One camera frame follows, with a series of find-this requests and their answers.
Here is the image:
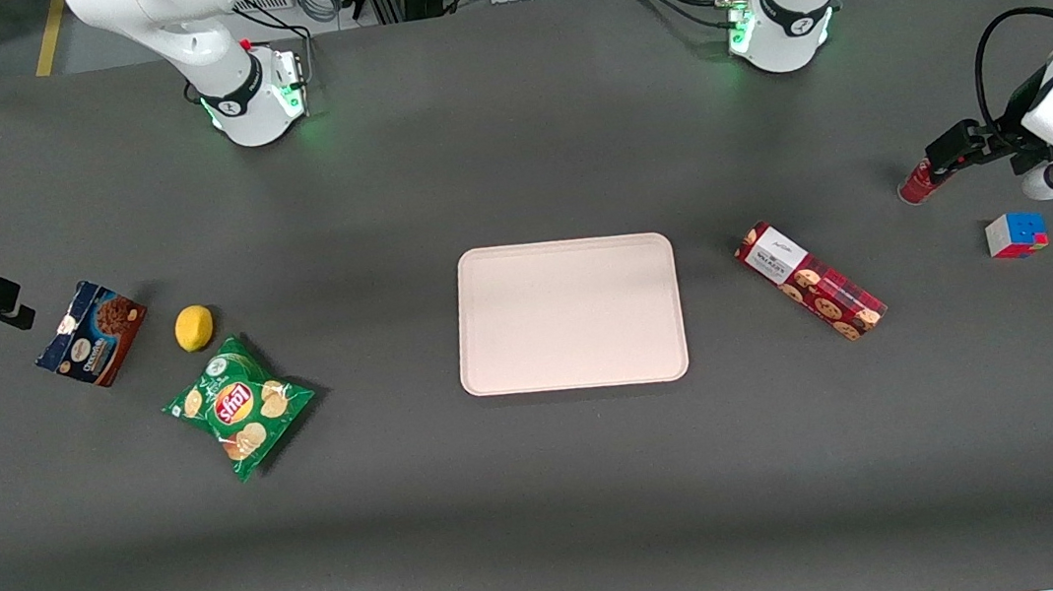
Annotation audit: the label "red cookie box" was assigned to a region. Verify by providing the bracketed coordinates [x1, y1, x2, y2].
[732, 208, 891, 354]

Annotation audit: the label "blue chocolate cookie box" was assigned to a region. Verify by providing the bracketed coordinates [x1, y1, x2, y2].
[27, 274, 156, 396]

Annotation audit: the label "beige plastic tray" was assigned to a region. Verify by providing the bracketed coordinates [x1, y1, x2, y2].
[445, 226, 692, 406]

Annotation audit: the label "red bottle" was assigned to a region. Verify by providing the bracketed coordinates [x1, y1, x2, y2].
[895, 156, 939, 207]

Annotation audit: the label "colourful puzzle cube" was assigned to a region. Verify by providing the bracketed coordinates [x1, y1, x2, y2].
[983, 209, 1051, 263]

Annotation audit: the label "yellow lemon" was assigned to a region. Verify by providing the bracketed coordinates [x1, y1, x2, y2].
[172, 303, 219, 355]

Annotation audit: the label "green chips bag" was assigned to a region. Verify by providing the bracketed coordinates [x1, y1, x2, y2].
[156, 326, 326, 492]

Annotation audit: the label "black left base cables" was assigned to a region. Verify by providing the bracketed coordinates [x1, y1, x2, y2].
[612, 0, 740, 44]

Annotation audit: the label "black right base cable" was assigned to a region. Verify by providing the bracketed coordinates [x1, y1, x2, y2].
[234, 0, 314, 71]

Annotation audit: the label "grey coiled cable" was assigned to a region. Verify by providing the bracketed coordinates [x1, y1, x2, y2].
[297, 0, 345, 27]

